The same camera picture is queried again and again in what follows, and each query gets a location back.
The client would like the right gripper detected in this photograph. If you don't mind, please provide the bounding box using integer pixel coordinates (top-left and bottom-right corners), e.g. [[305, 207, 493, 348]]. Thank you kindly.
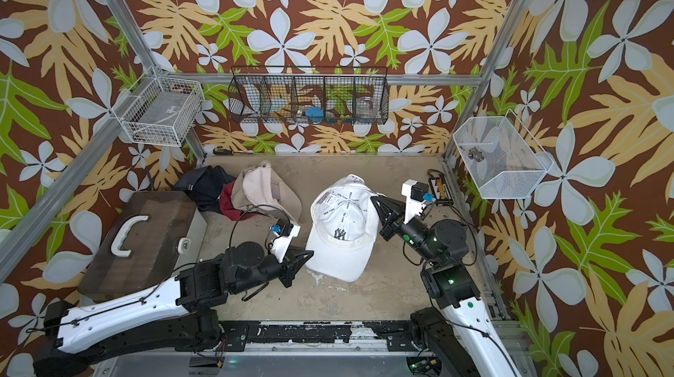
[[374, 196, 443, 271]]

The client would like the white baseball cap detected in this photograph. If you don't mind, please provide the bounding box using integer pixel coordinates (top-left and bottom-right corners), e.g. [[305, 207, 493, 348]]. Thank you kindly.
[[305, 174, 379, 282]]

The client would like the cream pink baseball cap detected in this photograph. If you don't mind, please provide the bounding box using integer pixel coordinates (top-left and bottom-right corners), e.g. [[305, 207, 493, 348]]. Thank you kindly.
[[242, 161, 302, 222]]

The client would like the maroon baseball cap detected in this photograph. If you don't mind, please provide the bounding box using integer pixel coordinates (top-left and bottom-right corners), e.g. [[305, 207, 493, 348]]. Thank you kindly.
[[219, 181, 250, 221]]

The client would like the black baseball cap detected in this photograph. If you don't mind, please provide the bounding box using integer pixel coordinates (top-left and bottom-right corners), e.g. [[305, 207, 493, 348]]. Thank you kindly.
[[172, 166, 235, 213]]

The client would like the beige baseball cap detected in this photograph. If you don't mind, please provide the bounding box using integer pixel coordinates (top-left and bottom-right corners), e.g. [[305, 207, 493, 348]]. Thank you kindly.
[[230, 170, 251, 210]]

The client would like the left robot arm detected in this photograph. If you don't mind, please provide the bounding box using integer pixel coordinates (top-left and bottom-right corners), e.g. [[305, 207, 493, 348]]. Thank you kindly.
[[33, 241, 313, 376]]

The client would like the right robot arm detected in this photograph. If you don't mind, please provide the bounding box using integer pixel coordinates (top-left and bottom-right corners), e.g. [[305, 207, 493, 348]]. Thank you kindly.
[[370, 196, 521, 376]]

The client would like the black orange device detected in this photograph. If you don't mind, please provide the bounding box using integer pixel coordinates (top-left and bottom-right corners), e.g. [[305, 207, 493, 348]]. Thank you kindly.
[[427, 169, 454, 207]]

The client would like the small dark object in basket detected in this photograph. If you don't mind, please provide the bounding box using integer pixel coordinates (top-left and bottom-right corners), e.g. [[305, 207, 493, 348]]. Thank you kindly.
[[468, 147, 485, 163]]

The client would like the blue object in basket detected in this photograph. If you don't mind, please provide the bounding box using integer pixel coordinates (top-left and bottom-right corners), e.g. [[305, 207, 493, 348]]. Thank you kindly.
[[305, 107, 325, 122]]

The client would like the white mesh basket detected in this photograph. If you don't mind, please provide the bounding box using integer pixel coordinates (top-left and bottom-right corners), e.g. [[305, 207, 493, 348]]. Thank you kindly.
[[453, 110, 554, 200]]

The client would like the brown lidded storage box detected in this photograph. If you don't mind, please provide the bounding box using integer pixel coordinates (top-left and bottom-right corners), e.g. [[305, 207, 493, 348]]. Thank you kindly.
[[78, 191, 207, 303]]

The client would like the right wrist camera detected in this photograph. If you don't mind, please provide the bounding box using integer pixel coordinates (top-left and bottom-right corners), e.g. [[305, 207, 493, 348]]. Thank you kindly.
[[401, 180, 435, 224]]

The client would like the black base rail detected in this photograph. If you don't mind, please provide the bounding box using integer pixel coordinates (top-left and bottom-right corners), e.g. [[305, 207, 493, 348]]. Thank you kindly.
[[174, 321, 422, 352]]

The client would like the black wire basket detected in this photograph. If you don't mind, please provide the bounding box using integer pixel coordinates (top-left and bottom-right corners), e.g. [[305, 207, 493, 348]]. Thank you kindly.
[[226, 66, 390, 125]]

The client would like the white wire basket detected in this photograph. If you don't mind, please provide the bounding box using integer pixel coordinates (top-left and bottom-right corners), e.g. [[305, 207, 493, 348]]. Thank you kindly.
[[114, 67, 205, 147]]

